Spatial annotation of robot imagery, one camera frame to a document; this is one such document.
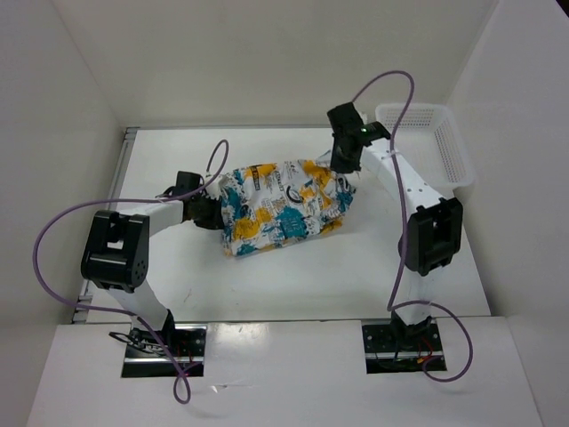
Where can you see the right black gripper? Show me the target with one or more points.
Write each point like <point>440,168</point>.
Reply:
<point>339,166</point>

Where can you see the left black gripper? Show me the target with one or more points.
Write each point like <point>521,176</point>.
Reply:
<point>215,220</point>

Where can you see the white teal yellow patterned shorts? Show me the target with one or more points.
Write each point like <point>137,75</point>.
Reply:
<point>273,205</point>

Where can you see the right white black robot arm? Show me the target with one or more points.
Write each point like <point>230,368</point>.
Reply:
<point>431,233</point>

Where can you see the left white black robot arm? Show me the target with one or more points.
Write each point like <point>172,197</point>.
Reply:
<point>116,255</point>

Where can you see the white perforated plastic basket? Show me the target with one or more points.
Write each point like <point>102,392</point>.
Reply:
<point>430,140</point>

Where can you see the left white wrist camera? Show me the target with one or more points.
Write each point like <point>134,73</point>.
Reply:
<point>213,189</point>

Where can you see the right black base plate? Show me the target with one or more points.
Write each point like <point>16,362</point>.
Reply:
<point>388,353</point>

